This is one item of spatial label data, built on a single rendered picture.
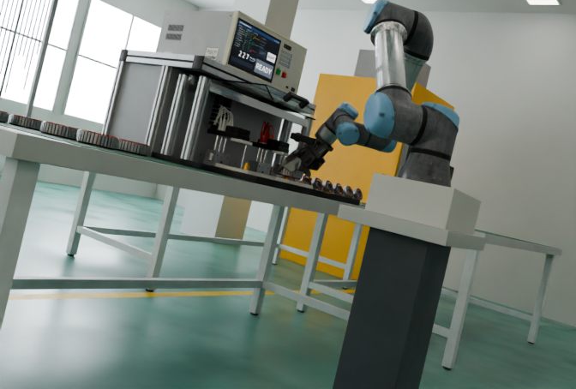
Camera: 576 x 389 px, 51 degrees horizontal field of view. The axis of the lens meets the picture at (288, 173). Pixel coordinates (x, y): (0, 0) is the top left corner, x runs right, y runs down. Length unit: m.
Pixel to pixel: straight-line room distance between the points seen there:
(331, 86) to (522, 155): 2.37
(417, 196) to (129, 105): 1.14
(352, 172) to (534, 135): 2.31
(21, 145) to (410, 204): 0.95
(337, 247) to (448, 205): 4.35
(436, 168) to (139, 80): 1.13
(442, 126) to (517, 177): 5.53
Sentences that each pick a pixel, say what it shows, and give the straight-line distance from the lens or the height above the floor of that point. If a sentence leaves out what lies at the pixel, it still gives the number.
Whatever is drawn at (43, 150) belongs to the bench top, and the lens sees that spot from 1.30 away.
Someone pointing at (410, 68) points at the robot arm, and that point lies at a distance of 2.06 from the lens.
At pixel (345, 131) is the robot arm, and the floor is 0.98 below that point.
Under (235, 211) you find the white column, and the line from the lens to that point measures 6.33.
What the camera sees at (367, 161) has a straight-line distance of 5.84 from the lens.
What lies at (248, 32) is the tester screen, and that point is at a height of 1.27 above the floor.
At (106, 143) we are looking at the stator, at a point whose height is 0.76.
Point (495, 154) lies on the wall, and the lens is 7.35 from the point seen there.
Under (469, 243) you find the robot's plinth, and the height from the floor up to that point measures 0.72.
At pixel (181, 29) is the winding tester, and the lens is 2.38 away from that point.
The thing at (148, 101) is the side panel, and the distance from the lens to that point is 2.21.
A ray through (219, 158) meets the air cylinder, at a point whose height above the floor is 0.80.
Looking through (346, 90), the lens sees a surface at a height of 1.80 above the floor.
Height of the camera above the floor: 0.77
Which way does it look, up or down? 1 degrees up
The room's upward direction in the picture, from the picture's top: 13 degrees clockwise
